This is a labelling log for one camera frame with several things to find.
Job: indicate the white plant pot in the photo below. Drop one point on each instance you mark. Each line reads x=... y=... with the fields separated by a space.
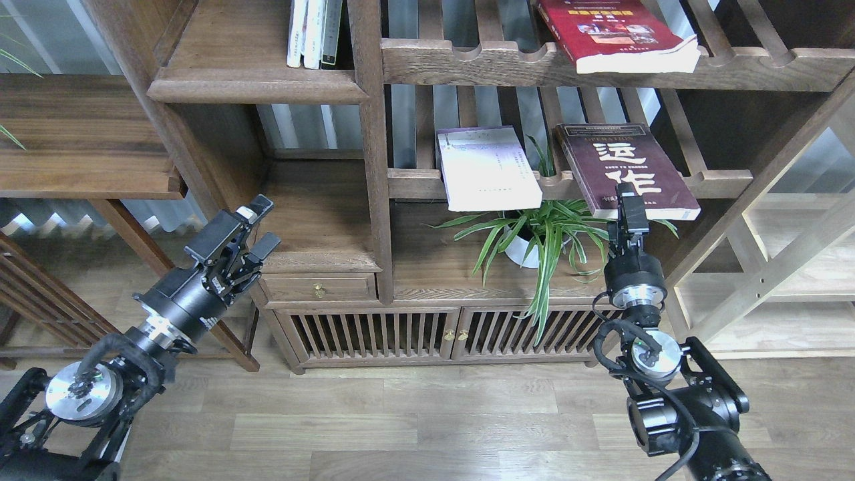
x=516 y=251

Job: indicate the white upright book left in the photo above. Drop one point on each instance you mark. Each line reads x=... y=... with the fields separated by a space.
x=296 y=33

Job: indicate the white lavender book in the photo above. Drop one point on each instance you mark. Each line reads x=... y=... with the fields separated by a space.
x=486 y=169

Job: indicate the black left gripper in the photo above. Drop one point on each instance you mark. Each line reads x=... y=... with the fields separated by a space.
x=186 y=303

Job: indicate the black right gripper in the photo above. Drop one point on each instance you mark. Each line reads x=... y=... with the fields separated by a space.
x=633 y=277

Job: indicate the maroon book chinese title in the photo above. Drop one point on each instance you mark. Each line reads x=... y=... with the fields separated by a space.
x=602 y=155

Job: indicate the green spider plant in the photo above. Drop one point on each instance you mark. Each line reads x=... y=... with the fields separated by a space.
x=555 y=218

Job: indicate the red book white pages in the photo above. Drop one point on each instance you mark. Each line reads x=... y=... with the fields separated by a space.
x=617 y=37

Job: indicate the dark spine upright book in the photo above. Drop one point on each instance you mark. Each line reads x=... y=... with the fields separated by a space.
x=333 y=12

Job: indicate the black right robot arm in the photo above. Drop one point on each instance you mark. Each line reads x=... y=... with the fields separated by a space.
x=680 y=398

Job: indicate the dark wooden bookshelf cabinet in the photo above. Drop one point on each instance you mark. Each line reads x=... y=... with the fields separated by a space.
x=347 y=155

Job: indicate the white upright book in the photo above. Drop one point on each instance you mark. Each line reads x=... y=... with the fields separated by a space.
x=296 y=33
x=315 y=23

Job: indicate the white upright book middle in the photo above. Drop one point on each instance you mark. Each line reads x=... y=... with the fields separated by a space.
x=315 y=23

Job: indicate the light wooden shelf unit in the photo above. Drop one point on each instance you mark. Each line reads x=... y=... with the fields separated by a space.
x=793 y=294

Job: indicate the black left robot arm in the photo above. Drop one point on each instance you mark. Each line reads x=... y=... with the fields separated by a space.
x=73 y=425

